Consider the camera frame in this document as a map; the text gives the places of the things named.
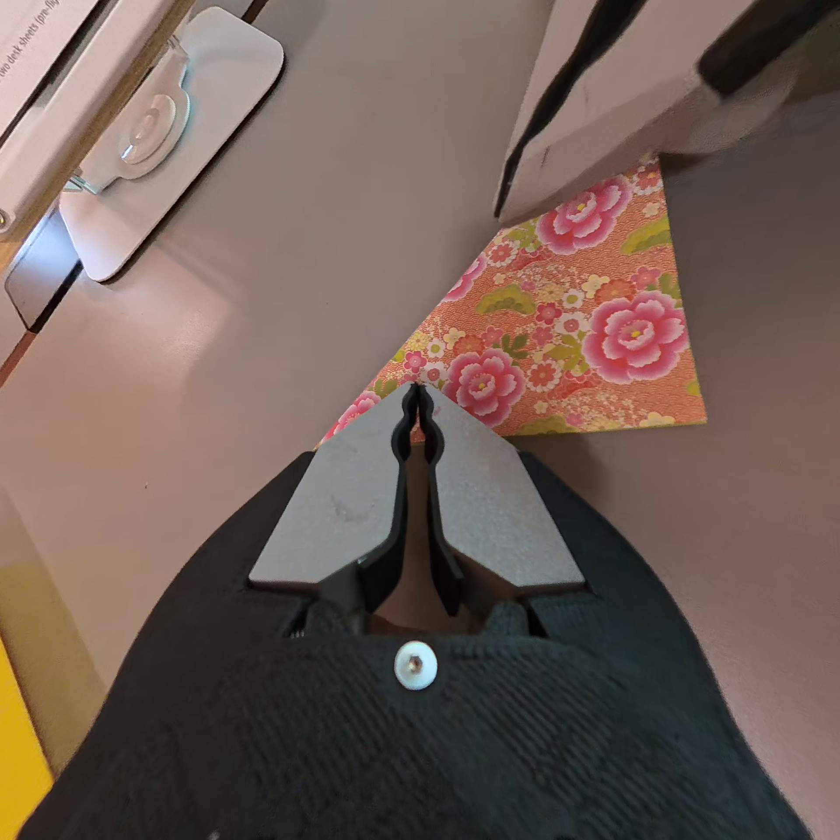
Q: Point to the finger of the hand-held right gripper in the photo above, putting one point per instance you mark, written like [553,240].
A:
[630,98]
[548,65]

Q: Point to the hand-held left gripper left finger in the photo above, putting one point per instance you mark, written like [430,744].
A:
[328,512]

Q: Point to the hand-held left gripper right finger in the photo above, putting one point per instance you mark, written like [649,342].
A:
[499,518]

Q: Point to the floral origami paper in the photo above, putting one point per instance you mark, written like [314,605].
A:
[590,341]

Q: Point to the yellow paper sheet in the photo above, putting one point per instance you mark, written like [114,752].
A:
[19,754]

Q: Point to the clear round plastic knob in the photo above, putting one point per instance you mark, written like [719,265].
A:
[154,128]

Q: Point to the white clamp bar with screws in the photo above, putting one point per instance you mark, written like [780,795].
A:
[72,111]

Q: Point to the printed white paper sheet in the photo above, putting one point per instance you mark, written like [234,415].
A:
[29,46]

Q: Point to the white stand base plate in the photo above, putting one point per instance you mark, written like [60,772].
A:
[223,118]

